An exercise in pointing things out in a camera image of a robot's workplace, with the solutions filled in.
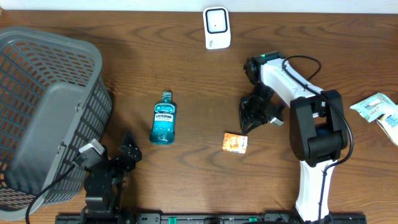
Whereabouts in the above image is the orange tissue pack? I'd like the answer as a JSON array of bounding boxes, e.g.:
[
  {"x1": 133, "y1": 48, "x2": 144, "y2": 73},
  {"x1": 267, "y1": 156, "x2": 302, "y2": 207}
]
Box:
[{"x1": 222, "y1": 133, "x2": 248, "y2": 154}]

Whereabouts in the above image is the blue Listerine mouthwash bottle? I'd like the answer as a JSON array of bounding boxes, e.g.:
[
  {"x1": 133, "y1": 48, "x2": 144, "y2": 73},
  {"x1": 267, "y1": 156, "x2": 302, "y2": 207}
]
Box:
[{"x1": 149, "y1": 91, "x2": 177, "y2": 145}]

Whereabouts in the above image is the teal wet wipes pack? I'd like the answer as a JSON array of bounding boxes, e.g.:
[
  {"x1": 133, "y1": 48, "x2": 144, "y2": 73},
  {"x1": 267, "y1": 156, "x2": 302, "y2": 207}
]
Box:
[{"x1": 350, "y1": 93, "x2": 397, "y2": 123}]

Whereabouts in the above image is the yellow snack bag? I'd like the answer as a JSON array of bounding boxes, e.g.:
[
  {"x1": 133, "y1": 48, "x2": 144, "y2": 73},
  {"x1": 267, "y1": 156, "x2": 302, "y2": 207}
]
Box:
[{"x1": 376, "y1": 110, "x2": 397, "y2": 146}]

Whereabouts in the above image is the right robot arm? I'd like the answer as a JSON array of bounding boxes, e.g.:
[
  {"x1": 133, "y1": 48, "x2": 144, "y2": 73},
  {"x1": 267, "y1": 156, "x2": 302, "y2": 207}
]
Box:
[{"x1": 239, "y1": 51, "x2": 353, "y2": 223}]

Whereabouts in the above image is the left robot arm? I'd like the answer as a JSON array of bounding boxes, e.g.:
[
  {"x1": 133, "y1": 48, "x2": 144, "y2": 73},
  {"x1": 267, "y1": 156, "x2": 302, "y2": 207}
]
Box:
[{"x1": 79, "y1": 131, "x2": 142, "y2": 223}]

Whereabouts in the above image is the grey plastic shopping basket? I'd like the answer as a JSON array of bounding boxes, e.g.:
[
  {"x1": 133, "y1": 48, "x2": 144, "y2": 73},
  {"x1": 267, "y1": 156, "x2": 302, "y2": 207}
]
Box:
[{"x1": 1, "y1": 27, "x2": 112, "y2": 221}]

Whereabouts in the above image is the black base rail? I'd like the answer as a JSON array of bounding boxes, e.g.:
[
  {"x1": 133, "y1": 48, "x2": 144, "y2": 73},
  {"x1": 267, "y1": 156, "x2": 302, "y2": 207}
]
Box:
[{"x1": 55, "y1": 212, "x2": 368, "y2": 224}]

